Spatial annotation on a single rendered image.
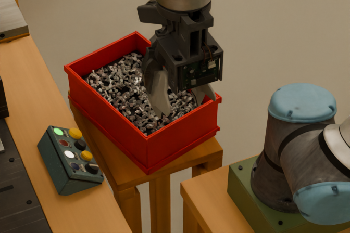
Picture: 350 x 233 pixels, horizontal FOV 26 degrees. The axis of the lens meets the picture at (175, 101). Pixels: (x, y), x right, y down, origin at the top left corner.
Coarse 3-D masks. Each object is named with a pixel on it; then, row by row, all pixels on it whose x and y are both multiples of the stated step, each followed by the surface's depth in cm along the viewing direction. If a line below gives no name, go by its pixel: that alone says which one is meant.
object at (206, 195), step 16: (240, 160) 164; (208, 176) 160; (224, 176) 160; (192, 192) 157; (208, 192) 157; (224, 192) 157; (192, 208) 157; (208, 208) 154; (224, 208) 154; (208, 224) 151; (224, 224) 151; (240, 224) 151
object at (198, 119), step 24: (120, 48) 185; (144, 48) 185; (72, 72) 174; (96, 72) 180; (120, 72) 179; (72, 96) 181; (96, 96) 169; (120, 96) 173; (144, 96) 173; (168, 96) 174; (192, 96) 175; (216, 96) 168; (96, 120) 176; (120, 120) 164; (144, 120) 168; (168, 120) 168; (192, 120) 167; (216, 120) 173; (120, 144) 171; (144, 144) 161; (168, 144) 165; (192, 144) 171; (144, 168) 166
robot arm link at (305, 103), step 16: (272, 96) 134; (288, 96) 133; (304, 96) 133; (320, 96) 133; (272, 112) 133; (288, 112) 130; (304, 112) 129; (320, 112) 129; (272, 128) 134; (288, 128) 130; (304, 128) 128; (320, 128) 128; (272, 144) 136; (272, 160) 139
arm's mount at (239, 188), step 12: (240, 168) 150; (228, 180) 154; (240, 180) 148; (228, 192) 156; (240, 192) 150; (252, 192) 146; (240, 204) 152; (252, 204) 146; (264, 204) 144; (252, 216) 148; (264, 216) 142; (276, 216) 142; (288, 216) 142; (300, 216) 142; (252, 228) 150; (264, 228) 144; (276, 228) 140; (288, 228) 140; (300, 228) 142; (312, 228) 144; (324, 228) 146; (336, 228) 148
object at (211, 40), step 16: (176, 16) 95; (192, 16) 99; (208, 16) 95; (160, 32) 102; (176, 32) 100; (192, 32) 98; (208, 32) 102; (160, 48) 101; (176, 48) 100; (192, 48) 99; (208, 48) 98; (176, 64) 97; (192, 64) 99; (208, 64) 100; (176, 80) 99; (192, 80) 100; (208, 80) 101
